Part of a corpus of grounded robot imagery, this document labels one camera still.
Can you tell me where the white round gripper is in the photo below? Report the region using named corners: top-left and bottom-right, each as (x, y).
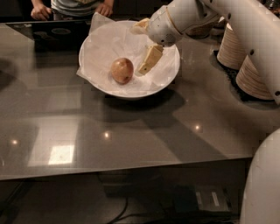
top-left (129, 5), bottom-right (182, 76)

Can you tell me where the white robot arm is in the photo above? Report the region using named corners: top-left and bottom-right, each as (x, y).
top-left (131, 0), bottom-right (280, 224)

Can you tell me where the red yellow apple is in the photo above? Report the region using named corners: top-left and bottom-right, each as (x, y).
top-left (110, 58), bottom-right (134, 84)

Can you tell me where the white bowl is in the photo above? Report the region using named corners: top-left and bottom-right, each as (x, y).
top-left (78, 20), bottom-right (181, 100)

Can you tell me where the person's left hand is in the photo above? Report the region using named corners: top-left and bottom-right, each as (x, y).
top-left (95, 0), bottom-right (114, 17)

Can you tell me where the person's right hand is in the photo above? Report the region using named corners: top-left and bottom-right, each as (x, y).
top-left (31, 0), bottom-right (52, 21)

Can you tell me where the white paper liner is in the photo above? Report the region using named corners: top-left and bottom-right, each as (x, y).
top-left (75, 11), bottom-right (177, 94)

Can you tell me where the person's torso striped shirt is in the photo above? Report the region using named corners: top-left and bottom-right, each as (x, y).
top-left (51, 0), bottom-right (102, 20)

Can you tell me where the rear stack of paper plates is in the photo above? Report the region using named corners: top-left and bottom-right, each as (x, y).
top-left (217, 24), bottom-right (246, 70)

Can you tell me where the stack of paper plates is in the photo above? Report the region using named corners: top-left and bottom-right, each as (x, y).
top-left (236, 56), bottom-right (273, 101)
top-left (217, 24), bottom-right (246, 70)

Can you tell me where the black tray under plates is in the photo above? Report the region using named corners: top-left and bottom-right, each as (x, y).
top-left (217, 60), bottom-right (273, 102)

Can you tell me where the front stack of paper plates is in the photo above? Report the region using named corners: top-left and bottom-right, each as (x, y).
top-left (236, 56), bottom-right (273, 101)

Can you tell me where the black power box under table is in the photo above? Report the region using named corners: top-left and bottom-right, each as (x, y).
top-left (173, 185), bottom-right (232, 215)

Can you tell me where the black cable on floor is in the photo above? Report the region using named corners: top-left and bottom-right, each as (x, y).
top-left (104, 195), bottom-right (243, 224)

